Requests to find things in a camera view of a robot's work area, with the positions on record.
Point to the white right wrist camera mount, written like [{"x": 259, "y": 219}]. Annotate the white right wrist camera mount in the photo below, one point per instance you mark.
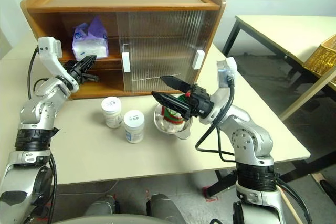
[{"x": 225, "y": 69}]

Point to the dark grey rounded shape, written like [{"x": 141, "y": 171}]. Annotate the dark grey rounded shape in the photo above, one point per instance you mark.
[
  {"x": 162, "y": 205},
  {"x": 101, "y": 205}
]

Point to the light wooden stick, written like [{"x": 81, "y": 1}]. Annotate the light wooden stick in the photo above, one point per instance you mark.
[{"x": 291, "y": 209}]

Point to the silver robot torso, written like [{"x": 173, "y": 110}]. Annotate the silver robot torso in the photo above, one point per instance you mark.
[{"x": 110, "y": 220}]

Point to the cream table with black legs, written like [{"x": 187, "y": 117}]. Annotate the cream table with black legs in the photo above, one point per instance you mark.
[{"x": 288, "y": 32}]

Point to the white plastic bottle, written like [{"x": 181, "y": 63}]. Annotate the white plastic bottle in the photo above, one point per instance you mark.
[
  {"x": 112, "y": 115},
  {"x": 134, "y": 129}
]

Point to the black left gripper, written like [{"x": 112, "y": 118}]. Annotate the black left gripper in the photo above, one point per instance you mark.
[{"x": 73, "y": 70}]

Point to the yellow wicker basket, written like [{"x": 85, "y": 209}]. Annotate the yellow wicker basket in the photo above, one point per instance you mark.
[{"x": 323, "y": 56}]

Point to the metal bowl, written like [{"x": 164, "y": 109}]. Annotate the metal bowl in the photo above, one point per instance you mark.
[{"x": 183, "y": 132}]

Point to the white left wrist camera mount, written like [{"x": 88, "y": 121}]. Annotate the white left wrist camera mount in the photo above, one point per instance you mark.
[{"x": 50, "y": 58}]

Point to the purple and white tissue pack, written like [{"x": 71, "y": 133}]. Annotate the purple and white tissue pack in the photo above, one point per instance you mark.
[{"x": 90, "y": 43}]

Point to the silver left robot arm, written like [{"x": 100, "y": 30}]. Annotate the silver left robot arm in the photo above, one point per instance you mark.
[{"x": 42, "y": 108}]

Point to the light wooden frame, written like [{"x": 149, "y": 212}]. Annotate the light wooden frame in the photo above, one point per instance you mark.
[{"x": 302, "y": 100}]

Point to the black table frame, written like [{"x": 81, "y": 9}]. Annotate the black table frame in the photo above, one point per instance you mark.
[{"x": 223, "y": 182}]

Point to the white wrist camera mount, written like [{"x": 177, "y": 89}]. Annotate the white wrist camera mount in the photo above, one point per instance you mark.
[
  {"x": 225, "y": 69},
  {"x": 50, "y": 58}
]

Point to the ribbed glass sliding door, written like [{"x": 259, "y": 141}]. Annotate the ribbed glass sliding door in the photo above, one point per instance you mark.
[
  {"x": 119, "y": 30},
  {"x": 210, "y": 24}
]

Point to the green red white plush toy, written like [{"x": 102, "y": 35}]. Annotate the green red white plush toy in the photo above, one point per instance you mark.
[{"x": 172, "y": 120}]

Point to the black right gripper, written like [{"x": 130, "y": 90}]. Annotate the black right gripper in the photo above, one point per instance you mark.
[{"x": 202, "y": 103}]

